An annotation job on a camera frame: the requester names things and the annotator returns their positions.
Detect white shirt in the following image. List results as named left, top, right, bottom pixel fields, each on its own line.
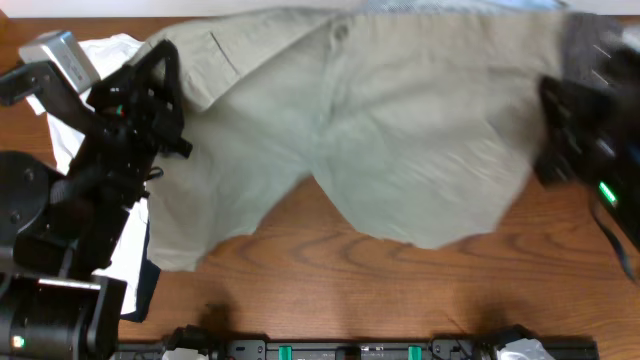
left=47, top=34, right=149, bottom=315

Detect folded grey shorts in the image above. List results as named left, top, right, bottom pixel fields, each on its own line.
left=561, top=13, right=623, bottom=89

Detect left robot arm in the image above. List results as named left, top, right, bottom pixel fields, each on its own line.
left=1, top=40, right=192, bottom=359

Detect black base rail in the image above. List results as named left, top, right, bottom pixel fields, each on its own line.
left=112, top=325, right=600, bottom=360

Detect khaki green shorts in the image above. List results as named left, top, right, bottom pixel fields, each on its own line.
left=142, top=9, right=568, bottom=271

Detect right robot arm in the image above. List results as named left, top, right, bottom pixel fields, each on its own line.
left=534, top=46, right=639, bottom=284

